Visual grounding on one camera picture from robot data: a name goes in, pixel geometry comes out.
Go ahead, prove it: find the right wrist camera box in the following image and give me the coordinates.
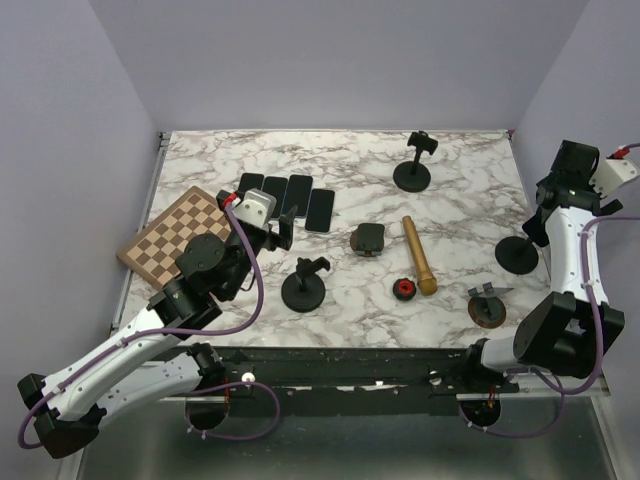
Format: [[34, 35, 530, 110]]
[[589, 143, 639, 198]]

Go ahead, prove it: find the wooden chessboard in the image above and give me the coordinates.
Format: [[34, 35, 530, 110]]
[[117, 186, 231, 290]]

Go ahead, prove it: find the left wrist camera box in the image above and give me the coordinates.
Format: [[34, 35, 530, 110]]
[[216, 188, 276, 231]]

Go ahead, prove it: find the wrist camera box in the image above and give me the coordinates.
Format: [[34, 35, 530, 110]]
[[589, 143, 639, 198], [216, 188, 276, 231]]

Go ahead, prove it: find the dark round stand centre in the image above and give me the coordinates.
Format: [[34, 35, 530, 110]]
[[350, 223, 385, 257]]

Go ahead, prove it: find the black red round cap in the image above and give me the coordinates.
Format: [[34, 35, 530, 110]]
[[392, 278, 417, 301]]

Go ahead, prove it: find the aluminium frame rail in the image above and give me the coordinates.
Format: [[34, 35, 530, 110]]
[[59, 130, 614, 480]]

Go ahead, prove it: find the black round-base clamp stand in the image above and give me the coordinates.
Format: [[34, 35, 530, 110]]
[[393, 131, 439, 193]]

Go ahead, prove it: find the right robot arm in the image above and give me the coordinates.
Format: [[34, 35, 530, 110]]
[[459, 140, 629, 395]]

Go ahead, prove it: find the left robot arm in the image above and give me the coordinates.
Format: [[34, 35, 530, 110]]
[[18, 199, 297, 459]]

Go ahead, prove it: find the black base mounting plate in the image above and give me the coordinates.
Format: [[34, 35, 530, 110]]
[[189, 344, 521, 419]]

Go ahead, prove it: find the dark phone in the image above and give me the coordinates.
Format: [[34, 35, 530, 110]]
[[281, 174, 313, 218]]

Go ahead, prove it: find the black phone teal edge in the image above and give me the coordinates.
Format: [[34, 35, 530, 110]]
[[262, 176, 288, 219]]

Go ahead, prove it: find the black phone silver edge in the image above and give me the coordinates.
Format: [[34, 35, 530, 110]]
[[305, 189, 335, 234]]

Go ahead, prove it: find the wooden disc phone stand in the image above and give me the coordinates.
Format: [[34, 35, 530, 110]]
[[467, 282, 513, 329]]

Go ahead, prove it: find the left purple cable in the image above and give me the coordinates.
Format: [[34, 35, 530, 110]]
[[17, 192, 281, 451]]

